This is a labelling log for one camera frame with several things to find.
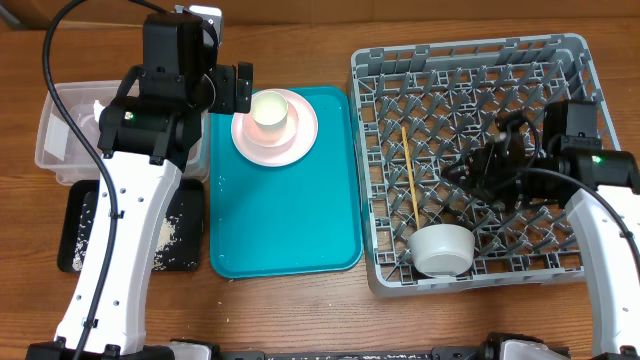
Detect wooden chopstick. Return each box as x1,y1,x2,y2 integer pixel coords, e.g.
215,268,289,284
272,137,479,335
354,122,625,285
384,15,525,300
401,127,421,231

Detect teal serving tray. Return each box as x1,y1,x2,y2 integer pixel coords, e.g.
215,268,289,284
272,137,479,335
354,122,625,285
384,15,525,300
209,86,363,279

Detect grey dishwasher rack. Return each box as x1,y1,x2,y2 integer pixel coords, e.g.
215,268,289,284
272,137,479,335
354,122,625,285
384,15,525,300
350,34,619,297

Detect white label sticker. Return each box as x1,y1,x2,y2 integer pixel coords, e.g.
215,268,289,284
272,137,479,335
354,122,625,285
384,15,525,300
44,114,69,161

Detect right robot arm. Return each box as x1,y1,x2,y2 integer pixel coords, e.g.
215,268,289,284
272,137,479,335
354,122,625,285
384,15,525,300
441,100,639,359

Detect crumpled white tissue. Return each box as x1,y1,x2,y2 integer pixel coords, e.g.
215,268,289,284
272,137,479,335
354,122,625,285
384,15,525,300
93,100,105,122

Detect pale green cup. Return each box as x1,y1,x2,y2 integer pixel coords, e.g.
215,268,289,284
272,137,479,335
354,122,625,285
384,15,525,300
250,90,288,131

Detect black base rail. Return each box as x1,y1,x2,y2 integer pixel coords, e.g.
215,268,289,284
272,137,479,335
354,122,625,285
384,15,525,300
215,345,486,360

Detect rice grains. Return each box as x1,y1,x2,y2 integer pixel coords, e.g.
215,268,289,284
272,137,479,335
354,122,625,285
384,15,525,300
71,197,178,272

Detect clear plastic bin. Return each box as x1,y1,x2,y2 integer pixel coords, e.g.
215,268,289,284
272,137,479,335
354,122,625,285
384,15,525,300
34,80,211,186

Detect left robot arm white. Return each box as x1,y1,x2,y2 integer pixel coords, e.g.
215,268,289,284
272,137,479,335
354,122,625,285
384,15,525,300
27,5,253,359

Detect white bowl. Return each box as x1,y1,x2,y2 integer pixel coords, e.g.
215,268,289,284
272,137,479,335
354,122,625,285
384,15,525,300
408,224,475,277

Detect black tray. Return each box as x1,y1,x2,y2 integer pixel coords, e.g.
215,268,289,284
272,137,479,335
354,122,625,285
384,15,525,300
57,179,204,273

